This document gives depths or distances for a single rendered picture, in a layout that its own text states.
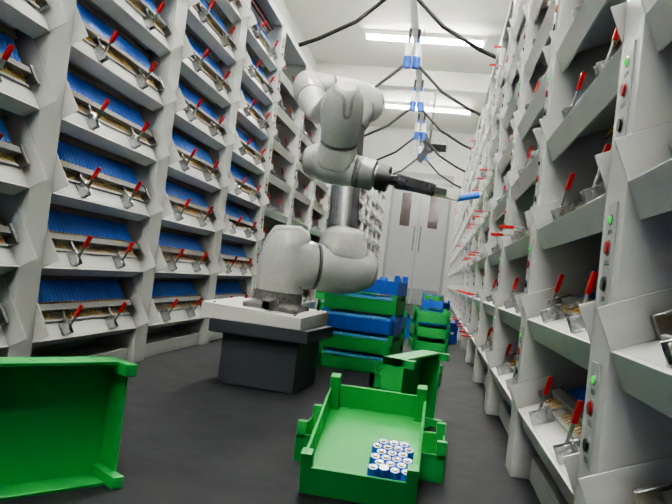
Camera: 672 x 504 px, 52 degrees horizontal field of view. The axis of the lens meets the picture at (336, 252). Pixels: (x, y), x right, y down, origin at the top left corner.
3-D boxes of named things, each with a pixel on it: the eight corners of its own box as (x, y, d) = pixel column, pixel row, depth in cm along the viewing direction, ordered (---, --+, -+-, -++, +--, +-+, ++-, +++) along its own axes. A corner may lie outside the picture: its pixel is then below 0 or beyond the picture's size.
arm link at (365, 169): (362, 158, 197) (382, 163, 196) (354, 189, 197) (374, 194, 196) (358, 152, 188) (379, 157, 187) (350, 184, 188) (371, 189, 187)
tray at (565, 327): (601, 379, 85) (568, 272, 86) (533, 339, 145) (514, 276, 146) (769, 336, 83) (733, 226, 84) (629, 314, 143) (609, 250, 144)
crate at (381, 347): (318, 345, 279) (320, 326, 279) (332, 342, 298) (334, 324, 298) (390, 356, 270) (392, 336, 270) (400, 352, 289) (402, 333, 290)
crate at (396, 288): (325, 287, 279) (327, 267, 279) (338, 287, 299) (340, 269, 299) (397, 295, 271) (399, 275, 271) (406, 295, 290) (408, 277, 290)
